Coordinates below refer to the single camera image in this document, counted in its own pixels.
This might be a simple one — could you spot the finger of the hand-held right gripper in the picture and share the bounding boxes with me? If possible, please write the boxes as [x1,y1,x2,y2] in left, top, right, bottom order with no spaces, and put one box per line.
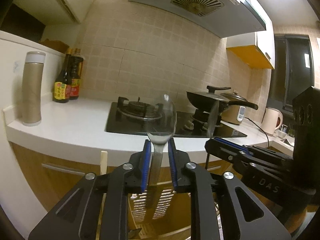
[205,139,258,173]
[215,137,293,165]

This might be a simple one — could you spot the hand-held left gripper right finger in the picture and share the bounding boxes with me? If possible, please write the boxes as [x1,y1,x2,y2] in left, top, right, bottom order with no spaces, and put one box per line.
[168,139,292,240]

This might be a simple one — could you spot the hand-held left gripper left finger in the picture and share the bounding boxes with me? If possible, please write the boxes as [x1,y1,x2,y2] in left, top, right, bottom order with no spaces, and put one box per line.
[28,139,152,240]

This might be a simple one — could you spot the shiny metal spoon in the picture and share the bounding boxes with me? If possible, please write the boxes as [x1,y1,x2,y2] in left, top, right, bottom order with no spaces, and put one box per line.
[207,101,220,140]
[146,94,177,209]

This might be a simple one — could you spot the beige plastic utensil basket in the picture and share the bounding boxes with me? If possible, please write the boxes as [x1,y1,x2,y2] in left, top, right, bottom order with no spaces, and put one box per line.
[126,180,193,240]

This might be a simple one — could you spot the wooden chopstick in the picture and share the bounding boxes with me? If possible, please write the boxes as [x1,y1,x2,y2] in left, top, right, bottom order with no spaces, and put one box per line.
[100,151,108,176]

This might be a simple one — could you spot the beige rice cooker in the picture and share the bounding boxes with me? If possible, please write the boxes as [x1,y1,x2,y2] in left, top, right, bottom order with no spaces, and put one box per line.
[220,92,247,126]

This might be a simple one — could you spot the pale pink electric kettle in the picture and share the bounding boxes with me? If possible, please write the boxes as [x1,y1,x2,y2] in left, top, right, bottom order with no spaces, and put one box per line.
[261,107,284,137]

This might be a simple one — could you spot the black gas stove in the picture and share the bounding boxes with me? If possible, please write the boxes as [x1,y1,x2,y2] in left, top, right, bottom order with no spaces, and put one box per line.
[105,97,248,138]

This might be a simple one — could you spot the black wok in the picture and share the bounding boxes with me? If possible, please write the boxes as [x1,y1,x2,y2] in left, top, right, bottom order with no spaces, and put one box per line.
[186,91,259,113]

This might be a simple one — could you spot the white kitchen countertop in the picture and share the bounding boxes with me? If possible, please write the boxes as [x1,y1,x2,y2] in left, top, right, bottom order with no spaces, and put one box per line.
[3,97,295,167]

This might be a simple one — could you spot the dark window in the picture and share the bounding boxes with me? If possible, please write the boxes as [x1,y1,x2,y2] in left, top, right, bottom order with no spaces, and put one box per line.
[266,34,320,115]

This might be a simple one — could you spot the wide dark sauce bottle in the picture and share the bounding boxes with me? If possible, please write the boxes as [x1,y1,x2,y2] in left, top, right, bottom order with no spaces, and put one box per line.
[69,49,83,101]

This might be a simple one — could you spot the slender dark sauce bottle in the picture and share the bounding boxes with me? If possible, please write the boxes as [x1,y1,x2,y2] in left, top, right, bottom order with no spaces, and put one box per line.
[53,49,72,103]

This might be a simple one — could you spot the wooden base cabinet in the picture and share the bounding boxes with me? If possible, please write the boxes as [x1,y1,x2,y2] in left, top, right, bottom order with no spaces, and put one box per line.
[9,141,225,240]

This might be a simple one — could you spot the grey thermos flask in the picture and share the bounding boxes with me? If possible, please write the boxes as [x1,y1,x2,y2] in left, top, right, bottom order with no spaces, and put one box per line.
[22,51,47,126]

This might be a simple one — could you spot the range hood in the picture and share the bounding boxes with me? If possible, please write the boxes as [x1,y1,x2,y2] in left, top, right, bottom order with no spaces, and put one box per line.
[128,0,267,39]

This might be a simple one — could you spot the cardboard box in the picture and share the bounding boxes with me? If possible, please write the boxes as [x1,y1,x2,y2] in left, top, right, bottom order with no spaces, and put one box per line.
[39,39,70,53]

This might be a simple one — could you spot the black power cable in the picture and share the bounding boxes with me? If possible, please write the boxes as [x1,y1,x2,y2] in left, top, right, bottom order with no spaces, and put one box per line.
[244,117,270,147]

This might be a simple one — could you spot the wok lid with black handle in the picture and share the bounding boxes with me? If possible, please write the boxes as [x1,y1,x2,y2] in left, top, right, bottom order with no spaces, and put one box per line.
[192,85,232,103]

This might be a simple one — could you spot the metal drawer handle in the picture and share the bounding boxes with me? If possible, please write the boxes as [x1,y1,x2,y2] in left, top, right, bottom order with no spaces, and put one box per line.
[41,163,87,176]

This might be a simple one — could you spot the white and yellow wall cabinet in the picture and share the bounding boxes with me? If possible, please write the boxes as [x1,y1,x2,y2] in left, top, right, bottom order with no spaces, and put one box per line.
[226,0,275,70]

